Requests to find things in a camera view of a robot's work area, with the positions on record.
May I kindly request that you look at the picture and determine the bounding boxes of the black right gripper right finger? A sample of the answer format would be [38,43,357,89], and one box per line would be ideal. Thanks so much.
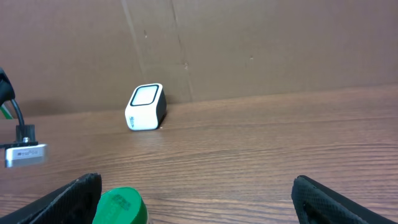
[291,175,395,224]

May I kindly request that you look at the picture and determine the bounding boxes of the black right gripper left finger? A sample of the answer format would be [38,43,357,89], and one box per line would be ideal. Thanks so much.
[1,173,102,224]

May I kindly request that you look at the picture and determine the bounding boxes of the green lidded jar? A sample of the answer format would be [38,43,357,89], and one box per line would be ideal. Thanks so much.
[92,187,152,224]

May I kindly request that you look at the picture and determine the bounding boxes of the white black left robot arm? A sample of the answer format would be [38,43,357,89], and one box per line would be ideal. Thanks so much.
[0,67,16,106]

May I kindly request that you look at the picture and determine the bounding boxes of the white barcode scanner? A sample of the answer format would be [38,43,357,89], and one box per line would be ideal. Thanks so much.
[124,83,167,131]

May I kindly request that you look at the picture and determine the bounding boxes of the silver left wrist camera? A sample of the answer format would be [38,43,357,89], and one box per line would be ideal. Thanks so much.
[5,144,47,168]

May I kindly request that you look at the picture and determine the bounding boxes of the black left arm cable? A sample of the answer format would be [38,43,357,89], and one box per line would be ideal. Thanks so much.
[9,98,37,146]

